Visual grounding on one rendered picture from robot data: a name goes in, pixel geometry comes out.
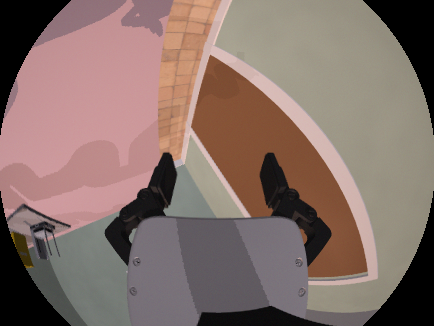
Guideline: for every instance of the orange-yellow box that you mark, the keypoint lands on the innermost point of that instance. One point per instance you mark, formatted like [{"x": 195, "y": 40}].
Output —
[{"x": 22, "y": 249}]

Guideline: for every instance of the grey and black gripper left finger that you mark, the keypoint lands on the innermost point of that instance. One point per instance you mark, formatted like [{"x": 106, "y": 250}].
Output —
[{"x": 150, "y": 201}]

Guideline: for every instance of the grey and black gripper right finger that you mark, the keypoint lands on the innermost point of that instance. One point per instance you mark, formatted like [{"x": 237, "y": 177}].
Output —
[{"x": 286, "y": 203}]

